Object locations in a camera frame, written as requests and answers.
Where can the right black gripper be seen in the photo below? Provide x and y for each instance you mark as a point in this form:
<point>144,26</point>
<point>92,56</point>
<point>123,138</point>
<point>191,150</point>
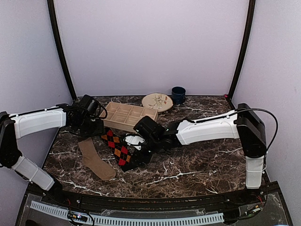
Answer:
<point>138,162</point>

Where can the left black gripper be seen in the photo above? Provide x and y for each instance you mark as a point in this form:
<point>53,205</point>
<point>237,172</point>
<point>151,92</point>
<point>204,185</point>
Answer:
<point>99,130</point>

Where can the argyle black red orange sock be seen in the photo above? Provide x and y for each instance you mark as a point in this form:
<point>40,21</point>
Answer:
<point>122,155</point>

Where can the wooden compartment tray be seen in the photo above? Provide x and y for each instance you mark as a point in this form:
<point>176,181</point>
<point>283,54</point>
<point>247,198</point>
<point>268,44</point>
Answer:
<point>125,117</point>

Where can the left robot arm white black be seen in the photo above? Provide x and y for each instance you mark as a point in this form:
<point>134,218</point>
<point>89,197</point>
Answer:
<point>23,134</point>

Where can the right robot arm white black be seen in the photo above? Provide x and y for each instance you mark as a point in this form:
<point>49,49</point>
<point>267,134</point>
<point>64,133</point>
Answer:
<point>242,124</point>

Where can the cream floral ceramic plate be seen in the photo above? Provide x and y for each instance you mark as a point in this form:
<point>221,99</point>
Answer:
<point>158,101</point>

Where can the plain brown sock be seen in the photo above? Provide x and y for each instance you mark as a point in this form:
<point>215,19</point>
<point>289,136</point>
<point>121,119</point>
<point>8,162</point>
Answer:
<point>92,160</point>

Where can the dark blue mug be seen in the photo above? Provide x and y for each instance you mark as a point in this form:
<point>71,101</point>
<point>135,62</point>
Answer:
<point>178,95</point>

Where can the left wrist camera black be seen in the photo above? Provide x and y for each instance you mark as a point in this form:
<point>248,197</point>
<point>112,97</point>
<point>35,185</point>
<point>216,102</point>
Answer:
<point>90,105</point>

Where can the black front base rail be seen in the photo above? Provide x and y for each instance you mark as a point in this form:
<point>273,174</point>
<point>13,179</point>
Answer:
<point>95,203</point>

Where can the white slotted cable duct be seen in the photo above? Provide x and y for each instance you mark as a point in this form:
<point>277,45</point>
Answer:
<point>79,218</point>

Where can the left black frame post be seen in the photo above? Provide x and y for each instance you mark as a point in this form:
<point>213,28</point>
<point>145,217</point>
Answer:
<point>59,48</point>

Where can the black frame post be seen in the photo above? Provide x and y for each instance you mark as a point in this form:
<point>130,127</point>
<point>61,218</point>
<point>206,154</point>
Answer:
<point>243,49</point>
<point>59,48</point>

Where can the right black frame post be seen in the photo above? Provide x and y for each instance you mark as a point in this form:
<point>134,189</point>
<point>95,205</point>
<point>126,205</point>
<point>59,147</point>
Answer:
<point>243,49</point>

